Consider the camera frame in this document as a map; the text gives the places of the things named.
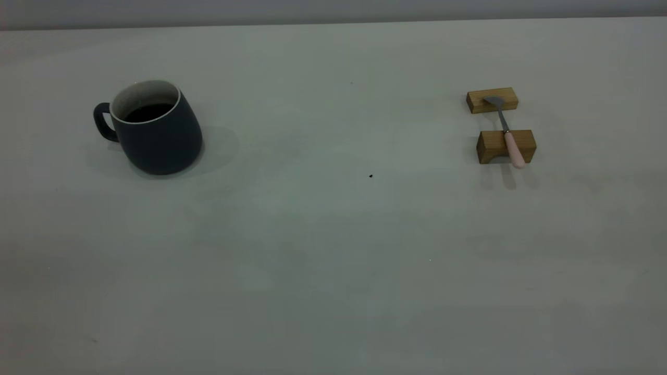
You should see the dark grey ceramic mug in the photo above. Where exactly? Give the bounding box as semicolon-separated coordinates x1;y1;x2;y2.
94;79;204;176

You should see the pink handled metal spoon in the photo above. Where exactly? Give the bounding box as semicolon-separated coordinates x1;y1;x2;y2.
483;96;526;169

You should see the arched wooden block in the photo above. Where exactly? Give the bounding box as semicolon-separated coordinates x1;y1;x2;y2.
476;129;537;165

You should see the flat rectangular wooden block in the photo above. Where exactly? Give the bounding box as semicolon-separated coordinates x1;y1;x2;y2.
466;87;520;114

